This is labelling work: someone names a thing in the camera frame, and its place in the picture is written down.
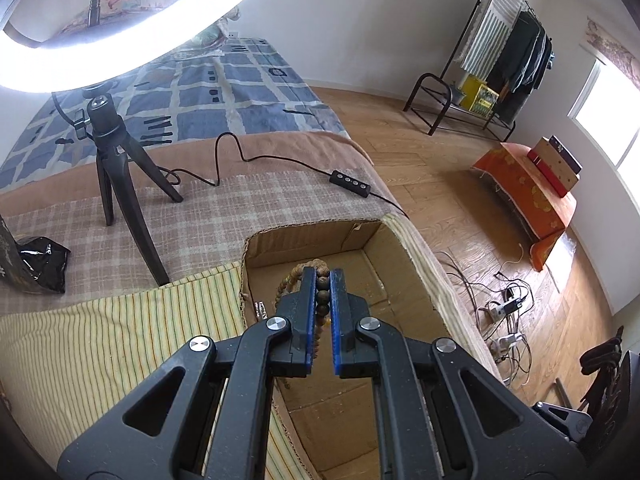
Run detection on brown plaid blanket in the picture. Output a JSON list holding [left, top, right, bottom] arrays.
[[0, 127, 503, 381]]

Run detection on black power cable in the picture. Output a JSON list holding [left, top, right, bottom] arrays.
[[145, 132, 411, 221]]

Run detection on white power strip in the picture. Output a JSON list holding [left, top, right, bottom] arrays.
[[477, 295, 531, 322], [492, 332, 526, 356]]

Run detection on dark hanging clothes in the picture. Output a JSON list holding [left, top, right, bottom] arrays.
[[487, 7, 553, 111]]

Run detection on floral folded quilt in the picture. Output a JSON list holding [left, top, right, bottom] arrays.
[[55, 0, 221, 36]]

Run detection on black printed bag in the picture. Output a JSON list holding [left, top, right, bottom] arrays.
[[0, 215, 68, 295]]

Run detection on striped hanging cloth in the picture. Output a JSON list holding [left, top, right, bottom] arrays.
[[457, 0, 526, 76]]

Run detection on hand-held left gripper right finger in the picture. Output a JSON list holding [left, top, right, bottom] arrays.
[[330, 268, 586, 480]]

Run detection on black tripod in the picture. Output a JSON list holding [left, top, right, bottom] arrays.
[[50, 80, 183, 286]]

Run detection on white ring light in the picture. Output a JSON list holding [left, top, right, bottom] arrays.
[[0, 0, 286, 93]]

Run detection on black clothes rack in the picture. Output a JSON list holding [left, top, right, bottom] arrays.
[[404, 0, 553, 142]]

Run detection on orange cloth-covered bench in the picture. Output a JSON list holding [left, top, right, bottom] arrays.
[[470, 142, 578, 272]]

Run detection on yellow box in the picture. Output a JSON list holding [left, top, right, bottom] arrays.
[[460, 74, 501, 118]]

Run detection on tangled floor cables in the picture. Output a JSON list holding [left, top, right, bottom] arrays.
[[435, 250, 561, 391]]

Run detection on wall poster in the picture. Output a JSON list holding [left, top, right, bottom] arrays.
[[582, 15, 640, 91]]

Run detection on cardboard box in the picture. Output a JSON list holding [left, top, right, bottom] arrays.
[[240, 217, 453, 480]]

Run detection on wooden bead bracelet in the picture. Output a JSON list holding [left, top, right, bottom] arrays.
[[272, 258, 333, 341]]

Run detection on blue checked bedsheet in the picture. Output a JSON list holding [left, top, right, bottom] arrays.
[[0, 35, 351, 191]]

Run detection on black inline remote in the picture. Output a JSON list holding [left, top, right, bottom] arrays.
[[329, 170, 372, 196]]

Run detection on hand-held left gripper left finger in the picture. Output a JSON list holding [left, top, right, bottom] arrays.
[[57, 266, 317, 480]]

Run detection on window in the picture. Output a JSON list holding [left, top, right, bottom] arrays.
[[570, 57, 640, 186]]

